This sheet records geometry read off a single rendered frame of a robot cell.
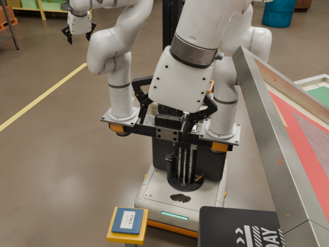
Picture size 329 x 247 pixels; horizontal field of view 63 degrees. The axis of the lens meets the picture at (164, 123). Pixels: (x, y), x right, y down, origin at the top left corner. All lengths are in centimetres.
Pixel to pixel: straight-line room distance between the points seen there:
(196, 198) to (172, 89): 154
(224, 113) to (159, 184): 113
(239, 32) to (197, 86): 47
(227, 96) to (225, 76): 8
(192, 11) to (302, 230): 31
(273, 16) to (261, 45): 609
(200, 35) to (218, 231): 76
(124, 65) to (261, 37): 51
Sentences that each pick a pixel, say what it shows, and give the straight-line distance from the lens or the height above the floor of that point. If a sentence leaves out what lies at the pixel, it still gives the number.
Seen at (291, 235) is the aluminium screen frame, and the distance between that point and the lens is 35.
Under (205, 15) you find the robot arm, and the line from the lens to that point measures 42.
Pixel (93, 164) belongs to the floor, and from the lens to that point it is 266.
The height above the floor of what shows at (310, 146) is 143.
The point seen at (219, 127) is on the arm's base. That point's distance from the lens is 107.
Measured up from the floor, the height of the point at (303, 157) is 146.
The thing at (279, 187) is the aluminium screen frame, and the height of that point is 154.
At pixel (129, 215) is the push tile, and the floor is 97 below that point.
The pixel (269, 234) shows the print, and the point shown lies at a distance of 107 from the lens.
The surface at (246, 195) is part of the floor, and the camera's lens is 243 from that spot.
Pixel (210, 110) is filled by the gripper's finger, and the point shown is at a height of 153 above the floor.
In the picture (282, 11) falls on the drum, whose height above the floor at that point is 37.
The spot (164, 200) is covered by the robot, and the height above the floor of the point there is 28.
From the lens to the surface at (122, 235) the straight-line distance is 101.
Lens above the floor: 181
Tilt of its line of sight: 36 degrees down
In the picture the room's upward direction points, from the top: straight up
